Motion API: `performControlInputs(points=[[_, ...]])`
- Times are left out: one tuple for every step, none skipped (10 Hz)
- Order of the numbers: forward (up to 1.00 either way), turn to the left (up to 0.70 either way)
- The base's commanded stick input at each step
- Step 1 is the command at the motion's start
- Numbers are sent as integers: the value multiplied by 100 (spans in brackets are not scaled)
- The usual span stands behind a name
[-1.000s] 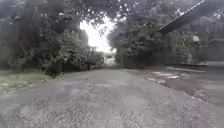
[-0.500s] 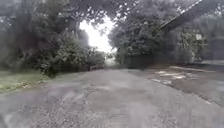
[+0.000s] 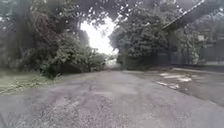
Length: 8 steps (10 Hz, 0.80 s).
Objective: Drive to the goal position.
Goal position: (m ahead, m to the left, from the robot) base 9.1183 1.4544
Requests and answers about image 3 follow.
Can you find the grey asphalt road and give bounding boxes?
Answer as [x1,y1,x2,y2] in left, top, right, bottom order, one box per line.
[0,64,224,128]

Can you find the building with sloped roof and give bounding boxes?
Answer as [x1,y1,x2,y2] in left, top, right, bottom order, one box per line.
[161,0,224,68]

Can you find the large leafy tree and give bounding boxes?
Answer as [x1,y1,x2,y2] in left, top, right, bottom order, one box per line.
[109,0,188,70]

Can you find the grass verge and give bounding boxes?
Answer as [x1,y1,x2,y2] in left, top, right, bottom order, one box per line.
[0,70,64,96]

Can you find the wood of trees and bushes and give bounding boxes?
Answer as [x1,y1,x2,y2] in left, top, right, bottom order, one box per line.
[0,0,111,78]

